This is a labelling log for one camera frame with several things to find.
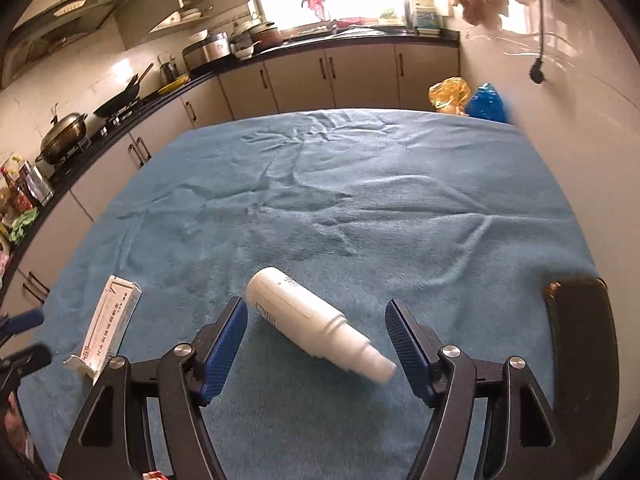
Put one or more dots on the white bowl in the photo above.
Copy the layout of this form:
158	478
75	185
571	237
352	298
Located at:
245	51

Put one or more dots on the black phone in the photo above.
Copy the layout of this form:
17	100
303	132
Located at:
580	360

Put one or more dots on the gas stove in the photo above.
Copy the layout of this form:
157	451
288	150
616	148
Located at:
107	125

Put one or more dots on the blue plastic bag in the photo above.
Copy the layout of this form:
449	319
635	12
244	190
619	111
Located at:
487	104

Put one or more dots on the steel range hood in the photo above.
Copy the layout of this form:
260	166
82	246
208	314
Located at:
55	35

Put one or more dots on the yellow plate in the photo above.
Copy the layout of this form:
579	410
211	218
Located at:
174	85

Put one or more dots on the red sauce bottle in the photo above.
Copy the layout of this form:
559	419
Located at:
12	192

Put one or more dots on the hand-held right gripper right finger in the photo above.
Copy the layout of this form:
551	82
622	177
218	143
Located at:
405	345

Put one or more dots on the grey kitchen base cabinets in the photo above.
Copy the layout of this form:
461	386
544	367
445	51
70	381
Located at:
360	75

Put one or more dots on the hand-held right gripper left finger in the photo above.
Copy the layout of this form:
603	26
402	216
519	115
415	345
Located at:
225	345

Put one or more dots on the silver rice cooker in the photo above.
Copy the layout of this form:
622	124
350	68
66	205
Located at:
207	51

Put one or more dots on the steel utensil holder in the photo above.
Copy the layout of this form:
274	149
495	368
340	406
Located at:
168	72

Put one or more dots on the white plastic bottle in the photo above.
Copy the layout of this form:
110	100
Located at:
310	320

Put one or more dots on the blue and white box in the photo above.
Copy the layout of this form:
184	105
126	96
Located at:
426	20

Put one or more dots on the black kitchen countertop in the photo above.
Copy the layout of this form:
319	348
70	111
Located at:
300	42

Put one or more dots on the dark pot with lid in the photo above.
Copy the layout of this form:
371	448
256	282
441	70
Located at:
267	36

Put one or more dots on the long white box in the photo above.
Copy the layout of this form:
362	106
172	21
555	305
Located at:
107	320

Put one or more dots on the black wok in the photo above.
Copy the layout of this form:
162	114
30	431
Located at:
120	100

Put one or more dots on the blue tablecloth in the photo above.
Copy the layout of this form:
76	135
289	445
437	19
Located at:
350	210

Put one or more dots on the steel wok with lid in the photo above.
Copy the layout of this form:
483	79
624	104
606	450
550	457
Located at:
62	135

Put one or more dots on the person's left hand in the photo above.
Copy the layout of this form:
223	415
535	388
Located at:
12	425

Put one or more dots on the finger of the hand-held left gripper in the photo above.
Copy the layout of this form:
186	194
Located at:
22	322
25	360

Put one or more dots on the grey wall cabinet with dishes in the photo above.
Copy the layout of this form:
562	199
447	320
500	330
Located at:
175	5

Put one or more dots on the yellow plastic bag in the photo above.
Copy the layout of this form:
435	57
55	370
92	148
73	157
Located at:
449	95

